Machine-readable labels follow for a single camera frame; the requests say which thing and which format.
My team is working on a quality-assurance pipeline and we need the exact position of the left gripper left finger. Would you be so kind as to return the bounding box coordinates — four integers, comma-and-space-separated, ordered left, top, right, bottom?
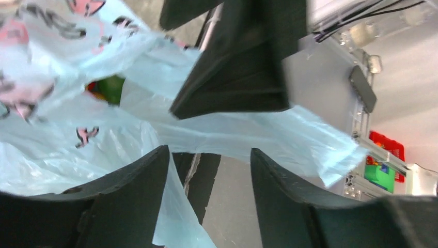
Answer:
1, 146, 170, 247

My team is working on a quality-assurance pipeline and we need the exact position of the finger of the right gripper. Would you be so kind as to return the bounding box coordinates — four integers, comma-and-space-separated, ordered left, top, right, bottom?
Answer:
160, 1, 307, 119

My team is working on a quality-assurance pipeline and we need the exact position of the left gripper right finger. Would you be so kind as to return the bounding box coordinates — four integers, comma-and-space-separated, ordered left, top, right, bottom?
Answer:
251, 148, 437, 247

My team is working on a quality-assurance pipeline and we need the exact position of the light blue plastic bag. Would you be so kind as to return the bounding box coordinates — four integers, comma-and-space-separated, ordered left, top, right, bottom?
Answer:
0, 0, 368, 248

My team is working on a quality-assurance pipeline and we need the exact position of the green fake fruit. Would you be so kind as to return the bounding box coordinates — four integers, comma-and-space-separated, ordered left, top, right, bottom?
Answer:
97, 75, 125, 105

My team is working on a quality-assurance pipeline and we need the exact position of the red fake fruit in bag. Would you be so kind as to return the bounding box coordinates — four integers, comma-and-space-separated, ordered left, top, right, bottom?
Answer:
85, 82, 106, 101

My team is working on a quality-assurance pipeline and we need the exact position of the black phone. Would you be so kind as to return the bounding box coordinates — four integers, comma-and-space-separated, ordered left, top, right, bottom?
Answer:
349, 65, 377, 114

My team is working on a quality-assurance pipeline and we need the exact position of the red crate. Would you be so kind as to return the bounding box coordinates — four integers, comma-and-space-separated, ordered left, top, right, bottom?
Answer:
366, 131, 405, 183

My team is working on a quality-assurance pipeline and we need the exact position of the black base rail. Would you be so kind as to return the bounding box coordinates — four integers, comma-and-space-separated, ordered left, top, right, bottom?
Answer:
173, 153, 221, 224

